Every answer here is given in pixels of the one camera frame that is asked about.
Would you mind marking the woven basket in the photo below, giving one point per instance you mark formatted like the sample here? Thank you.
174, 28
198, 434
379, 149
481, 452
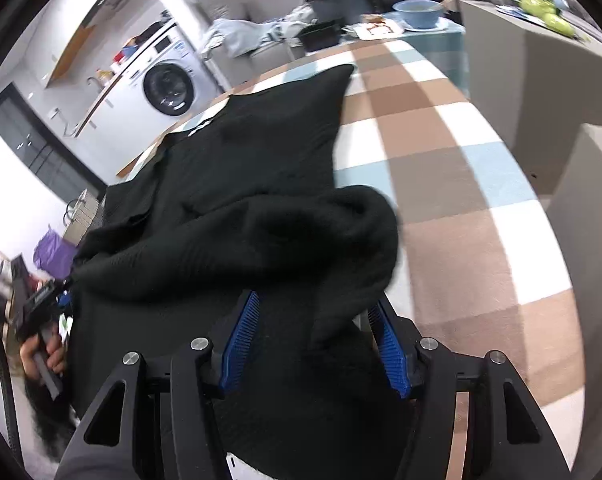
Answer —
83, 217

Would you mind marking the grey cabinet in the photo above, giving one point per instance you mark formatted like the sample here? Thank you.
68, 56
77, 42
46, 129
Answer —
531, 85

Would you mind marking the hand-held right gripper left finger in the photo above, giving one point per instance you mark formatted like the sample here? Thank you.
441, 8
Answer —
241, 340

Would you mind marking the person's left hand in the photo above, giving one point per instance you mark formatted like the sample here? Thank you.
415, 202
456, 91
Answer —
56, 355

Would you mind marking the food plate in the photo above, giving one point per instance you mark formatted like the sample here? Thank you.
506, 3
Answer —
378, 27

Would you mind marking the person's left forearm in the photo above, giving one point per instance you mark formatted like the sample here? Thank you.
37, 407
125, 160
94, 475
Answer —
51, 420

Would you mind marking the small green plush toy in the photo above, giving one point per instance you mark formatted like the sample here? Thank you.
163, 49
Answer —
561, 22

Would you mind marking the black framed door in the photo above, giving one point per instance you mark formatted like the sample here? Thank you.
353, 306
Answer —
36, 145

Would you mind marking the checked tablecloth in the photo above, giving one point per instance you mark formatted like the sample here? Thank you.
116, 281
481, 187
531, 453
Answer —
431, 160

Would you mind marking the purple bag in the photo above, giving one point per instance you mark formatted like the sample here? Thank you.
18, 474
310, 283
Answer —
53, 252

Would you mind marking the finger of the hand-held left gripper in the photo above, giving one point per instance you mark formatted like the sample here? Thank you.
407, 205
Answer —
66, 300

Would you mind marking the beige box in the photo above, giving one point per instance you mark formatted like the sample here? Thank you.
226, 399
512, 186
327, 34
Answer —
591, 260

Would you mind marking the black plastic tray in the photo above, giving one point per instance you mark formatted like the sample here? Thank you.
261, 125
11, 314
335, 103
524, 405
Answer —
321, 35

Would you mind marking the grey clothes pile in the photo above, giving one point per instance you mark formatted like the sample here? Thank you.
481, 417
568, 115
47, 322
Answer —
236, 35

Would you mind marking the blue bowl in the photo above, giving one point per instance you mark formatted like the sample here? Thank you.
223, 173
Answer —
418, 15

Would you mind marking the blue plate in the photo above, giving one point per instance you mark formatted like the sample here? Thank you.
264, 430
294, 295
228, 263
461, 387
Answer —
443, 25

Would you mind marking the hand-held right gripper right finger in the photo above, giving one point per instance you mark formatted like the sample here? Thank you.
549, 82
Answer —
393, 355

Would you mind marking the white washing machine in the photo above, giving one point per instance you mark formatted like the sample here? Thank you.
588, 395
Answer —
168, 87

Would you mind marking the black knitted sweater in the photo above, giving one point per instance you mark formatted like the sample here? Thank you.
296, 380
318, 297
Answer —
241, 185

